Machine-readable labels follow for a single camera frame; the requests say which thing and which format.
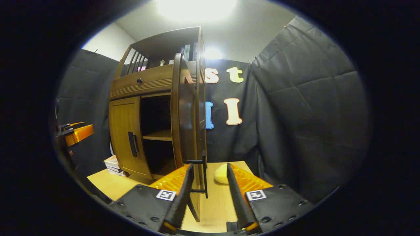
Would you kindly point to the yellow fluffy puff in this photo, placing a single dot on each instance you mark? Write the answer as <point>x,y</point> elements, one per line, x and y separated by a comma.
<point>221,175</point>

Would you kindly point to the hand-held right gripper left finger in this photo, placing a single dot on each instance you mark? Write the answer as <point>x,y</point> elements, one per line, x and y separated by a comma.
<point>183,200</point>

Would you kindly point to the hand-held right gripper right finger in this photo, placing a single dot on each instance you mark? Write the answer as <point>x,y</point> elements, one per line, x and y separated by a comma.
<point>238,200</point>

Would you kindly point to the pink item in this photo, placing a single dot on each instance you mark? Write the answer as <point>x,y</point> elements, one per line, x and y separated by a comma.
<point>141,68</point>

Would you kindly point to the wooden double-door shoe cabinet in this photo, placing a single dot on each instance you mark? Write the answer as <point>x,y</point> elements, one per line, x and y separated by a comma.
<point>157,135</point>

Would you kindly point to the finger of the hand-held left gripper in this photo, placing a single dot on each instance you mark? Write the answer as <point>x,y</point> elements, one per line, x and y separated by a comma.
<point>80,134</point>

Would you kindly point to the large ceiling light panel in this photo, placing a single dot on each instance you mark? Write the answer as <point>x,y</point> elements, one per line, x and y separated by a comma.
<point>197,8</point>

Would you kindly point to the white paperback book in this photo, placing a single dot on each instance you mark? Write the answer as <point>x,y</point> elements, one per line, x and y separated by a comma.
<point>116,173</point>
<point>114,168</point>
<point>111,161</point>

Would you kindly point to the blue-grey book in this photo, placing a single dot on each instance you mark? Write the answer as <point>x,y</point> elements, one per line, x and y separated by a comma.
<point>187,53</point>

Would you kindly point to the wooden cabinet door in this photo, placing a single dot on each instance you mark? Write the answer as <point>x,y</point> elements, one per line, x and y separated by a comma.
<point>121,131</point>
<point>187,124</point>

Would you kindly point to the small ceiling light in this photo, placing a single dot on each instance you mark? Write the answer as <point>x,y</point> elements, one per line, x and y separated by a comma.
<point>212,53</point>

